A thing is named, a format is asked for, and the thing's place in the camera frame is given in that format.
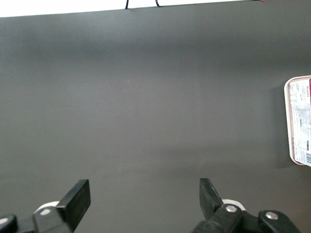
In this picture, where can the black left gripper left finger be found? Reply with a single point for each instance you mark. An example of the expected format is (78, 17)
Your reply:
(75, 201)

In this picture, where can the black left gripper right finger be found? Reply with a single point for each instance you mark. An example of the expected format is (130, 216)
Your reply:
(210, 199)

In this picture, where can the white plastic tray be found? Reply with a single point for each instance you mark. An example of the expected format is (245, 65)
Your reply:
(286, 116)

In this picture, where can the dark grey table mat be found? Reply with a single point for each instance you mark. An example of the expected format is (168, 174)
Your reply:
(145, 97)

